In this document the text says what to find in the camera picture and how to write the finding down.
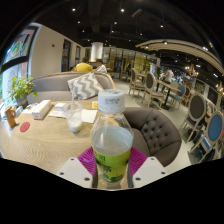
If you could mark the framed food poster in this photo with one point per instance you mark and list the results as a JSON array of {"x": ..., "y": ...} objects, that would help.
[{"x": 20, "y": 45}]

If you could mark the group of ceiling lights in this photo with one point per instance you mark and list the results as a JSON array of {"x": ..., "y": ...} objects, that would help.
[{"x": 122, "y": 10}]

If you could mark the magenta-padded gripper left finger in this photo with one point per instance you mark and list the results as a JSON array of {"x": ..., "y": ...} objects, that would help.
[{"x": 75, "y": 170}]

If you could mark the grey white chevron cushion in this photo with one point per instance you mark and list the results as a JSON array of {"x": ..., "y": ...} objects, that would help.
[{"x": 85, "y": 86}]

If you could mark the white printed leaflet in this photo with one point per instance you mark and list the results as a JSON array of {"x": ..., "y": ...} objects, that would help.
[{"x": 56, "y": 113}]

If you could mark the group of dining chairs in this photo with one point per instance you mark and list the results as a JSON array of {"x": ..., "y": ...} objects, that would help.
[{"x": 196, "y": 110}]

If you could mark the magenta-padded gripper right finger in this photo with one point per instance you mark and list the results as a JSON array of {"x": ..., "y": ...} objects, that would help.
[{"x": 148, "y": 170}]

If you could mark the green-labelled clear drink bottle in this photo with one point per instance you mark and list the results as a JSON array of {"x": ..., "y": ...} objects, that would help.
[{"x": 111, "y": 146}]

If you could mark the white paper napkin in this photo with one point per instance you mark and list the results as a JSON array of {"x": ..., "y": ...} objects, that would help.
[{"x": 89, "y": 116}]

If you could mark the small blue white card box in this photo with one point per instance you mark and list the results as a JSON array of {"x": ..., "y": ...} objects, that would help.
[{"x": 60, "y": 106}]

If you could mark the flat round red coaster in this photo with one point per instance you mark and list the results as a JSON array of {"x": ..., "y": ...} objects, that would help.
[{"x": 25, "y": 127}]

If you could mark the green potted plant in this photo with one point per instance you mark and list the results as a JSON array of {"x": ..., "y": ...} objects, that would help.
[{"x": 20, "y": 88}]

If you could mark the yellow card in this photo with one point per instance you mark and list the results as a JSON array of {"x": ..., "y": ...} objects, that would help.
[{"x": 95, "y": 105}]

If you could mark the grey curved sofa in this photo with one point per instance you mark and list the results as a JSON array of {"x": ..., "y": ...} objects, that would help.
[{"x": 50, "y": 86}]

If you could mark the white box with orange edge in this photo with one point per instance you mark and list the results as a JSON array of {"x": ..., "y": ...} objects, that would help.
[{"x": 40, "y": 109}]

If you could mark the wooden dining table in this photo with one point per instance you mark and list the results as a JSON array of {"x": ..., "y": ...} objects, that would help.
[{"x": 168, "y": 87}]

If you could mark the clear plastic cup with straw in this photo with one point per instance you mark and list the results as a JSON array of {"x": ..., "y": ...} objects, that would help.
[{"x": 74, "y": 118}]

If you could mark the grey tufted armchair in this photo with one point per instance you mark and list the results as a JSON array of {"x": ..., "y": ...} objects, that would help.
[{"x": 156, "y": 133}]

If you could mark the person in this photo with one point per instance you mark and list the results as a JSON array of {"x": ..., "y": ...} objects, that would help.
[
  {"x": 83, "y": 66},
  {"x": 101, "y": 67},
  {"x": 169, "y": 76}
]

